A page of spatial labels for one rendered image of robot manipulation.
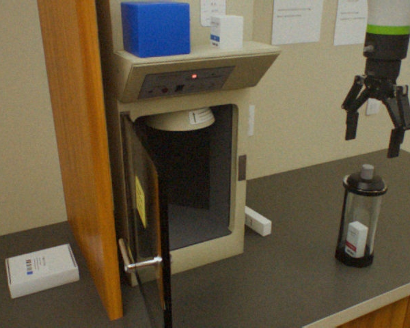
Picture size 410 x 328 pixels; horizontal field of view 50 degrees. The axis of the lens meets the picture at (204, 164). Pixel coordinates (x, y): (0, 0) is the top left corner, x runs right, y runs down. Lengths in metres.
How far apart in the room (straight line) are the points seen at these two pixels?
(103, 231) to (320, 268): 0.59
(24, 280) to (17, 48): 0.60
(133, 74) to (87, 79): 0.08
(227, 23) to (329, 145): 1.10
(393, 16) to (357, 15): 0.80
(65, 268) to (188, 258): 0.30
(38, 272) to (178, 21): 0.69
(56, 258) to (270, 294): 0.55
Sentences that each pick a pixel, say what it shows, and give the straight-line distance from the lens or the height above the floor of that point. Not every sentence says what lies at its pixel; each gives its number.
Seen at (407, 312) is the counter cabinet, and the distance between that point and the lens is 1.39.
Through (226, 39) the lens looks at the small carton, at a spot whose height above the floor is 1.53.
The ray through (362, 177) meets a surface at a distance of 1.17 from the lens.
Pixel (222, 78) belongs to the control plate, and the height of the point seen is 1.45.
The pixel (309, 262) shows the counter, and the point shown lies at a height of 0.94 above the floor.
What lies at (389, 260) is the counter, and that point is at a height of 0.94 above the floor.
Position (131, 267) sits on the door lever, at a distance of 0.76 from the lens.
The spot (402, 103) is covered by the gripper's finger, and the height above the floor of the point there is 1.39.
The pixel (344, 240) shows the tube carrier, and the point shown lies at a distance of 1.23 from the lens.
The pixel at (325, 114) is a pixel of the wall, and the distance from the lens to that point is 1.84.
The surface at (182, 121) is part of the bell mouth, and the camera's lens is 1.02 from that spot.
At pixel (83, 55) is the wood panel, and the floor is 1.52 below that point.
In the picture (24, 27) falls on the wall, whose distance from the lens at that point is 1.31.
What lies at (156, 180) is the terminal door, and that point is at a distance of 0.66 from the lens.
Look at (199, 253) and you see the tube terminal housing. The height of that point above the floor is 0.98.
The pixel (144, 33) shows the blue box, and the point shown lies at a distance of 0.81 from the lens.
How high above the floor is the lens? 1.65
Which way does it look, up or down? 23 degrees down
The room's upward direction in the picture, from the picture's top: straight up
